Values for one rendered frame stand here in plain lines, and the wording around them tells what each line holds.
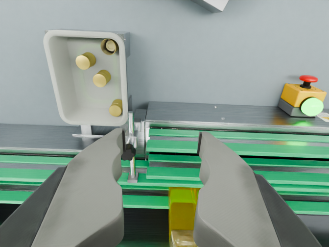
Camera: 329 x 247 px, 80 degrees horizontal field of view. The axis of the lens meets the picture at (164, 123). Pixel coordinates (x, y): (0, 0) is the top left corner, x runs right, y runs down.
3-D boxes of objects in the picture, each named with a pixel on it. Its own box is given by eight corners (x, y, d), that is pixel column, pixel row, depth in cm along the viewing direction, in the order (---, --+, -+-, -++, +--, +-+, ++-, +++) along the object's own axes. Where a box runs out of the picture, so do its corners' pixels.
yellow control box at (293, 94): (276, 105, 58) (290, 116, 52) (284, 80, 55) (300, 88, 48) (299, 106, 58) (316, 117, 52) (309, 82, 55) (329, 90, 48)
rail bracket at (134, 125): (131, 159, 51) (122, 198, 40) (128, 98, 43) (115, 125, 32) (143, 160, 51) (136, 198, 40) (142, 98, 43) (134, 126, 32)
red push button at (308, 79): (301, 90, 50) (306, 77, 48) (292, 86, 54) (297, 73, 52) (317, 91, 50) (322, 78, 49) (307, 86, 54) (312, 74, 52)
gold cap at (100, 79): (97, 69, 52) (91, 73, 48) (110, 70, 52) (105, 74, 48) (98, 82, 53) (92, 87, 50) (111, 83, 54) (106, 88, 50)
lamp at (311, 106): (296, 112, 51) (303, 117, 49) (303, 96, 49) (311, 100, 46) (314, 113, 51) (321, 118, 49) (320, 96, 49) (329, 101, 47)
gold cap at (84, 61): (81, 51, 50) (74, 54, 46) (95, 52, 50) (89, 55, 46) (82, 65, 51) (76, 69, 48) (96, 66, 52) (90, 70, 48)
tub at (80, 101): (74, 111, 59) (60, 124, 51) (59, 27, 49) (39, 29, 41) (132, 113, 59) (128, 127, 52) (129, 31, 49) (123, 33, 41)
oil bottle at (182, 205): (167, 179, 55) (169, 263, 36) (169, 163, 52) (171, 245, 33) (188, 180, 55) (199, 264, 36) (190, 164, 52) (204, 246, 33)
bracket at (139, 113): (134, 138, 57) (130, 153, 50) (133, 108, 52) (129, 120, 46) (147, 139, 57) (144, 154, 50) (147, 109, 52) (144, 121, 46)
